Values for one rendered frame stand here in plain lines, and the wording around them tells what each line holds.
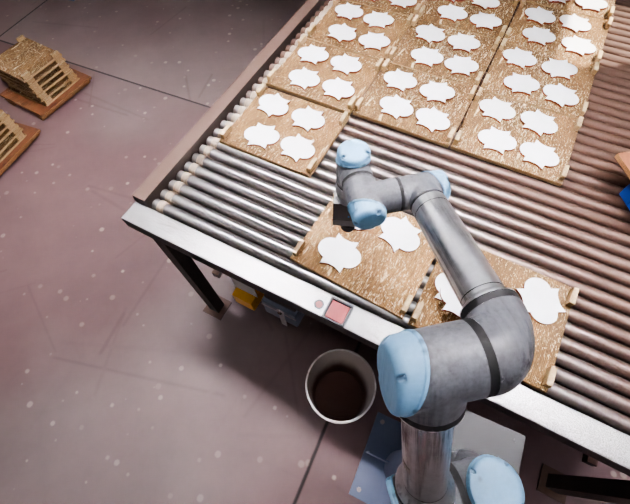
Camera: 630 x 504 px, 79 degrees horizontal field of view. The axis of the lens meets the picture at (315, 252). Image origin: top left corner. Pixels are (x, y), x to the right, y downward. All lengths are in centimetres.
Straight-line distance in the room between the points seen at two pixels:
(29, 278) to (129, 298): 66
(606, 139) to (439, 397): 152
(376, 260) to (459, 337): 73
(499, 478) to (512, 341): 41
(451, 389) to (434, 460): 20
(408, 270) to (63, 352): 195
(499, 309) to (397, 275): 66
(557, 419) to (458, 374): 76
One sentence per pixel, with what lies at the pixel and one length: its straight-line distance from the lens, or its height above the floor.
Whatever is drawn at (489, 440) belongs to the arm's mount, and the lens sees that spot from 120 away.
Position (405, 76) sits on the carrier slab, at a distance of 186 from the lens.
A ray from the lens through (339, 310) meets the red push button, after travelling 121.
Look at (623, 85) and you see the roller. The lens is 221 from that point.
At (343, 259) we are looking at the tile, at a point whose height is 95.
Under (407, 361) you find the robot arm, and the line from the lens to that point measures 56.
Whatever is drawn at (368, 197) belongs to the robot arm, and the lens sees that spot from 81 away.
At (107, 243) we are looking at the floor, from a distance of 276.
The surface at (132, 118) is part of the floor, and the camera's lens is 341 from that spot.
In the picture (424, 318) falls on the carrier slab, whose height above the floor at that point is 94.
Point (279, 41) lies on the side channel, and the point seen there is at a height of 95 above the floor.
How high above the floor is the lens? 207
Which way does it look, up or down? 62 degrees down
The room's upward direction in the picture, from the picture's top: 4 degrees counter-clockwise
